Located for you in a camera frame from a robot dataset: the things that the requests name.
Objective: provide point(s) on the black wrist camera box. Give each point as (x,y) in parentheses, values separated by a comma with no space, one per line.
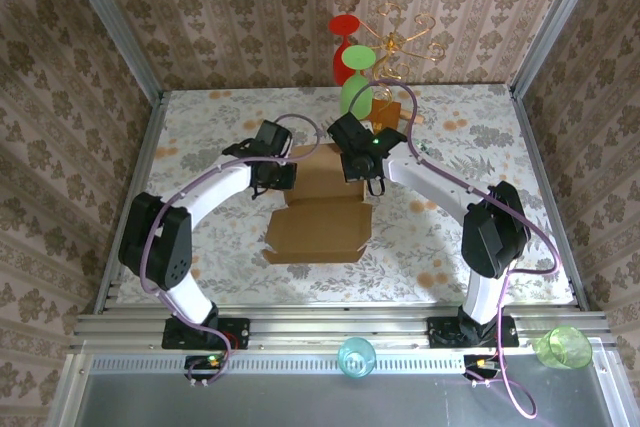
(272,138)
(349,131)

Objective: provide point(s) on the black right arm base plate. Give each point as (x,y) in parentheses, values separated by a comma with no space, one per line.
(437,334)

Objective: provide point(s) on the small circuit board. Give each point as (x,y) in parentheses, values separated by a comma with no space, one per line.
(200,362)
(472,363)

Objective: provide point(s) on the small right circuit board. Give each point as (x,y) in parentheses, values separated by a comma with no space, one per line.
(472,363)

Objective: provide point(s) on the light wooden stick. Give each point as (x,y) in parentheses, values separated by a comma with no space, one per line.
(412,116)

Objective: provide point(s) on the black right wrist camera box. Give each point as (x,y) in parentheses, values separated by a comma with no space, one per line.
(349,131)

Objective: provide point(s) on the aluminium frame post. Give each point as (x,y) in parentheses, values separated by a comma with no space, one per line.
(555,17)
(110,17)

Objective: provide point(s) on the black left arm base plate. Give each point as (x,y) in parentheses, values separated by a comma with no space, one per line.
(240,334)

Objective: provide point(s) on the green plastic wine glass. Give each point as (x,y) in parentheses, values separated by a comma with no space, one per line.
(357,57)

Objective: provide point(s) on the small left circuit board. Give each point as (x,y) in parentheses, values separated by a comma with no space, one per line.
(200,362)

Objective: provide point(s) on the brown cardboard box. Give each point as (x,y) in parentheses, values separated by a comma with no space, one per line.
(320,232)

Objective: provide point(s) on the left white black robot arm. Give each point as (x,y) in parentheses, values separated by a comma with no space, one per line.
(220,187)

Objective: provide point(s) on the brown wooden board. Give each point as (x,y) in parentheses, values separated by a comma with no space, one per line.
(385,114)

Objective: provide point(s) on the aluminium mounting rail beam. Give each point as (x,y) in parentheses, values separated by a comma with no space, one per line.
(325,329)

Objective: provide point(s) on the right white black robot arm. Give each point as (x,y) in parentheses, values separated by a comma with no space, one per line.
(425,177)

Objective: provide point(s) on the green transparent cup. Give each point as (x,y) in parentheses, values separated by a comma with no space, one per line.
(565,347)

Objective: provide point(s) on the aluminium table side rail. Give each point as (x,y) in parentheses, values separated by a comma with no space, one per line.
(145,147)
(543,183)

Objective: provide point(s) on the teal transparent cup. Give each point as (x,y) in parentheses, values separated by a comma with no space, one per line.
(356,364)

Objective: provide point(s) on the red plastic wine glass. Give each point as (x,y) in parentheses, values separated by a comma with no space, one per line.
(345,26)

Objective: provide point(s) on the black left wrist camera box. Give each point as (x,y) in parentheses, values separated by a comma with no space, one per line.
(272,138)

